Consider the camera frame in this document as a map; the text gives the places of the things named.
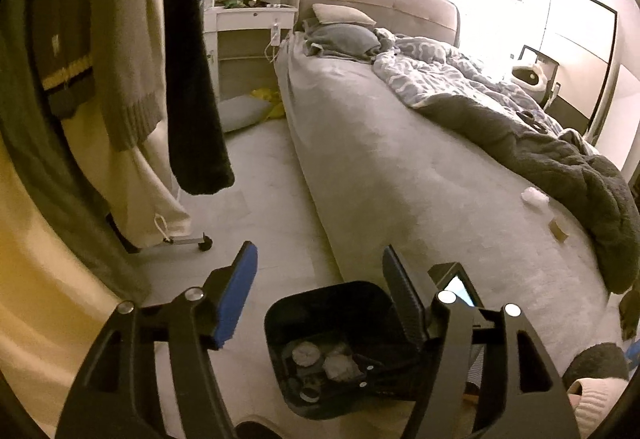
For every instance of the yellow plastic bag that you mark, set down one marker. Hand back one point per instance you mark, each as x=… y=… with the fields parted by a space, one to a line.
x=267 y=101

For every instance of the blue-grey pillow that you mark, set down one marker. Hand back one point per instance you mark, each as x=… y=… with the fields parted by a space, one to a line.
x=345 y=41

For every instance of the clothes rack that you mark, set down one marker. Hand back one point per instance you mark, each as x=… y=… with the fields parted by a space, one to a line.
x=192 y=241

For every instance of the blue object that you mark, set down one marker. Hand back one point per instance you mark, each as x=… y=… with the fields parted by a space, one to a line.
x=632 y=350

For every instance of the long dark green garment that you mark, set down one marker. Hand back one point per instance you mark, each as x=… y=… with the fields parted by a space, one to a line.
x=60 y=199

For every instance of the small brown paper piece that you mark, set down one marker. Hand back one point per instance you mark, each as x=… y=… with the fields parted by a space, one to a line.
x=559 y=229

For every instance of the person's right forearm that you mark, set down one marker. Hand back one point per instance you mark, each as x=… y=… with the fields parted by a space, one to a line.
x=597 y=401

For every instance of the white round appliance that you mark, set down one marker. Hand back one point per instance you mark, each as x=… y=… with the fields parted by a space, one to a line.
x=529 y=76

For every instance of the cream hanging cloth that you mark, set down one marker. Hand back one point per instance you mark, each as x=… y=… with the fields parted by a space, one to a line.
x=45 y=319

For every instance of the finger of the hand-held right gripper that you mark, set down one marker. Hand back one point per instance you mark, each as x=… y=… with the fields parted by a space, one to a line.
x=390 y=371

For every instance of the large dark-framed mirror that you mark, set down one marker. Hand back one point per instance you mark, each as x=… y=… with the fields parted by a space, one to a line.
x=575 y=44

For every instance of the green cosmetic items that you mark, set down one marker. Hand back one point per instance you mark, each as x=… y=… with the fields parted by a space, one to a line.
x=242 y=3

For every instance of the dark fuzzy cloth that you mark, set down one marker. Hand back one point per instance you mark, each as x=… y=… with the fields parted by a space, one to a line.
x=595 y=361

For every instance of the grey bed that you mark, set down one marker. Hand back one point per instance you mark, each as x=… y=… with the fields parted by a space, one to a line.
x=400 y=169

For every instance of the dark yellow-striped garment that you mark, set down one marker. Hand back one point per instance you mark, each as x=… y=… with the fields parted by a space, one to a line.
x=50 y=44

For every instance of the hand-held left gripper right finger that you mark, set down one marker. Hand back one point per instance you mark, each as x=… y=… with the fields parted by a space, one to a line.
x=405 y=299

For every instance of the black fuzzy garment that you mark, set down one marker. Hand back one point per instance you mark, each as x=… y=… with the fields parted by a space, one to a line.
x=192 y=94

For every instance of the black plastic trash bin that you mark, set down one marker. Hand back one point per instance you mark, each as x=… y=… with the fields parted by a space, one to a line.
x=320 y=311

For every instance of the dark grey fuzzy blanket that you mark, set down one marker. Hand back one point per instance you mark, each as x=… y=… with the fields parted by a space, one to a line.
x=575 y=169

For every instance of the grey floor cushion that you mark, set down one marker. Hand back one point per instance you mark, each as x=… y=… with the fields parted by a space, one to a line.
x=240 y=114

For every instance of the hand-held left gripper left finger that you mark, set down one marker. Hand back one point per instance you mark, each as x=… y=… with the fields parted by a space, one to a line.
x=235 y=299

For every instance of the white vanity table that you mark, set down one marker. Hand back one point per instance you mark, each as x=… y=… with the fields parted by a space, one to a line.
x=240 y=19

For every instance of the cream pillow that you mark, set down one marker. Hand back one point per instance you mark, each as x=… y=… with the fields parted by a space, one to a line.
x=342 y=14

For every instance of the blue patterned duvet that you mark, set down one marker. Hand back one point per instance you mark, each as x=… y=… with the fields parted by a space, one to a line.
x=425 y=69

